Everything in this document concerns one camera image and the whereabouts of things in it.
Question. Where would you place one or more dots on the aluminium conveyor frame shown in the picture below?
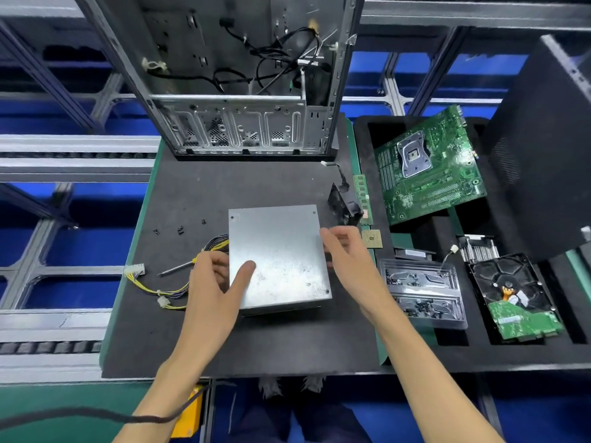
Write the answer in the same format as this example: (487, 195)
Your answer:
(74, 157)

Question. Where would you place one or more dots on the clear plastic screw tray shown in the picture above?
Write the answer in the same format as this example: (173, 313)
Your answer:
(425, 290)

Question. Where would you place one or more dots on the person's shoe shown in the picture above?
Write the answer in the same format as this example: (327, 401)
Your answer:
(271, 387)
(312, 383)

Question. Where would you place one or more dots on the black foam work mat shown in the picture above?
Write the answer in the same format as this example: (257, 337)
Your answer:
(185, 180)

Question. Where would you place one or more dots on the green motherboard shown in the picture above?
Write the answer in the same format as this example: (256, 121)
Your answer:
(434, 170)

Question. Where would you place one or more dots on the person's left hand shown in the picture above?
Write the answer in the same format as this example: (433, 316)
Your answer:
(210, 309)

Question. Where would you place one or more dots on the green memory stick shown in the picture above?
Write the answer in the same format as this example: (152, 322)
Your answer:
(361, 193)

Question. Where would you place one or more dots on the small black screws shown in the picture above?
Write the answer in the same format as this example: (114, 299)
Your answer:
(180, 229)

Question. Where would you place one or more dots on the grey power supply cover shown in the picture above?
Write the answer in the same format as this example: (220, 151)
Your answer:
(277, 258)

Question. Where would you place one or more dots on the black cooling fan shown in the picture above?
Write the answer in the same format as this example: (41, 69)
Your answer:
(346, 203)

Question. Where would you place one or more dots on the small square processor chip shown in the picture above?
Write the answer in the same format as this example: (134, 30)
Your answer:
(371, 239)

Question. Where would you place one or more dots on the silver computer tower chassis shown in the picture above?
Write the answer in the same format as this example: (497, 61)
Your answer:
(222, 115)

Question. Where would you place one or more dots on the person's dark trousers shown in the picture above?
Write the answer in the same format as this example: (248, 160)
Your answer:
(295, 421)

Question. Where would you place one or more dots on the silver heatsink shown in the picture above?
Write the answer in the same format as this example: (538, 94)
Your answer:
(480, 249)

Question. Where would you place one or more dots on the person's right forearm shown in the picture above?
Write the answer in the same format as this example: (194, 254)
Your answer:
(434, 383)

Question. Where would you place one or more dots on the person's right shoe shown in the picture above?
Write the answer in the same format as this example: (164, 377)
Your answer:
(312, 383)

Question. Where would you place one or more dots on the black hard disk drive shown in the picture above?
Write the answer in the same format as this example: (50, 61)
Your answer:
(515, 298)

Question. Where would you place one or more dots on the person's right hand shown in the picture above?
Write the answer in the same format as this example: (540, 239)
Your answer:
(356, 267)

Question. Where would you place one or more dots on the black foam parts tray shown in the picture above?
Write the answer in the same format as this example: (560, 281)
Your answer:
(545, 143)

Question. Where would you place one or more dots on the yellow button box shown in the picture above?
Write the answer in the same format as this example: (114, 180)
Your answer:
(189, 412)

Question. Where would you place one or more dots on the person's left shoe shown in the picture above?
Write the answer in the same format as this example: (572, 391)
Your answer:
(271, 387)

